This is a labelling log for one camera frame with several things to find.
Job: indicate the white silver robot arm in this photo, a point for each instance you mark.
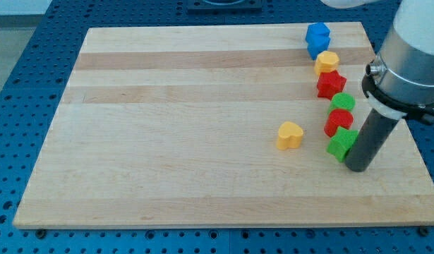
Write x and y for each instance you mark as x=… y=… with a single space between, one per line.
x=399 y=81

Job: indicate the red circle block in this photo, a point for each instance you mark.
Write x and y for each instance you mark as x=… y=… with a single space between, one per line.
x=338 y=118

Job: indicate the red star block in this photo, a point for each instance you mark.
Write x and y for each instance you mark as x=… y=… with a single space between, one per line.
x=330 y=83

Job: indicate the green star block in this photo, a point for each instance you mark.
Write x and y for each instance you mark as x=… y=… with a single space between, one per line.
x=341 y=143

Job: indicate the green circle block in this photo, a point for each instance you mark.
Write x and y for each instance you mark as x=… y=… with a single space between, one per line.
x=341 y=100

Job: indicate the wooden board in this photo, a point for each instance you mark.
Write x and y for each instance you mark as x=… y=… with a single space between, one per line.
x=176 y=127

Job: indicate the yellow heart block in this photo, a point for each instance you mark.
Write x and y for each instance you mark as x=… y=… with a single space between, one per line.
x=289 y=136

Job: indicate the yellow hexagon block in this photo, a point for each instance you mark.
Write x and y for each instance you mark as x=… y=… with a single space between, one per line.
x=326 y=62

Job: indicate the blue block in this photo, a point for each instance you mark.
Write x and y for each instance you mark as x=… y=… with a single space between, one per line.
x=318 y=39

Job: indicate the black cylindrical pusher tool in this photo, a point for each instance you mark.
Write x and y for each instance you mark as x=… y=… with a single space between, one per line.
x=373 y=134

